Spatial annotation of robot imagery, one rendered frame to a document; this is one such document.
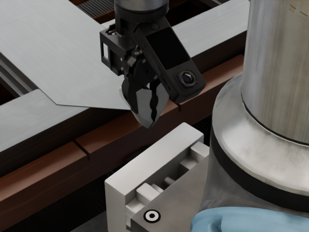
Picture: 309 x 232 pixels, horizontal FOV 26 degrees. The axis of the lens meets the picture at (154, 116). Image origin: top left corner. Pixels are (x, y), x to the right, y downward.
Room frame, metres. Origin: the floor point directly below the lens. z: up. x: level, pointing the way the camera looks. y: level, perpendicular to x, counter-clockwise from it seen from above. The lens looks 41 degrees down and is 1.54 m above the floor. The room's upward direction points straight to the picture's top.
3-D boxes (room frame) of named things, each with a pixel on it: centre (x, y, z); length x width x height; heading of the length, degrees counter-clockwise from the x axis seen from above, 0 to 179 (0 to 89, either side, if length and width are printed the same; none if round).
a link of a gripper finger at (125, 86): (0.72, 0.02, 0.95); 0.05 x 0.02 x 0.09; 129
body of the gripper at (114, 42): (0.75, 0.02, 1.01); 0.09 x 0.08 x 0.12; 39
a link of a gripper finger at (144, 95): (0.74, 0.03, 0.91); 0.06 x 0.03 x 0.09; 39
